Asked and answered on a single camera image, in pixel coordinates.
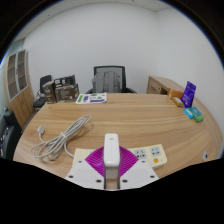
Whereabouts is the white printed leaflet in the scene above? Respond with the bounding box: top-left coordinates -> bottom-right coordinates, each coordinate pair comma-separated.
75,92 -> 108,105

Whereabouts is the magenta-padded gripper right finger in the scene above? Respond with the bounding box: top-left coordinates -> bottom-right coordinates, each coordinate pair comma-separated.
117,146 -> 160,190

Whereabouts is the wooden glass-door cabinet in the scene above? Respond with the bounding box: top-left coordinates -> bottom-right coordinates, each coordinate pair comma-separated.
3,49 -> 35,129

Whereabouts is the grey mesh office chair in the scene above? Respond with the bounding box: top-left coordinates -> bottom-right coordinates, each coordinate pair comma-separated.
85,65 -> 137,94

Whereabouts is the small tan box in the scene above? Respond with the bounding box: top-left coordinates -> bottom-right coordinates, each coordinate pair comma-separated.
170,96 -> 185,108

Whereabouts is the black visitor chair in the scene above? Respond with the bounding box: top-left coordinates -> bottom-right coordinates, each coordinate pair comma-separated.
32,74 -> 53,109

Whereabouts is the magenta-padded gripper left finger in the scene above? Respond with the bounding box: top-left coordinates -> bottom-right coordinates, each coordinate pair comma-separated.
64,147 -> 108,190

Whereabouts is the teal flat box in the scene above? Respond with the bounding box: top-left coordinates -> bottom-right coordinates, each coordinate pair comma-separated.
189,106 -> 203,118

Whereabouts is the orange box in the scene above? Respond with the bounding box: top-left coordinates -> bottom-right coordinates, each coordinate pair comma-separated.
167,87 -> 185,100

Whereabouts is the wooden side cabinet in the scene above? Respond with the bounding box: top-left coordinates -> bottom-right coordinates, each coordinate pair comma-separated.
146,75 -> 183,95

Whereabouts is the cream power strip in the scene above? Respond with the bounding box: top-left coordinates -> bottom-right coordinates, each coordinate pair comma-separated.
72,143 -> 168,169

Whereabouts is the white coiled power cable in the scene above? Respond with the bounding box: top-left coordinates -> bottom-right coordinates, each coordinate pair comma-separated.
30,114 -> 93,163

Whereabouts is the blue packet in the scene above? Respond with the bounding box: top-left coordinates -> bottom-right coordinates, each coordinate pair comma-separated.
183,107 -> 194,119

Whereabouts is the black armchair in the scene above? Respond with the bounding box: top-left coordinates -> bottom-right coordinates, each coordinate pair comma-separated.
0,109 -> 23,160

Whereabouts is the white charger block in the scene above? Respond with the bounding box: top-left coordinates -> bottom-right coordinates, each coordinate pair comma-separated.
102,133 -> 120,190

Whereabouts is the purple standing package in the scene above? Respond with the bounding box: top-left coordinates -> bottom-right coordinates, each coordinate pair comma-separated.
181,80 -> 197,109

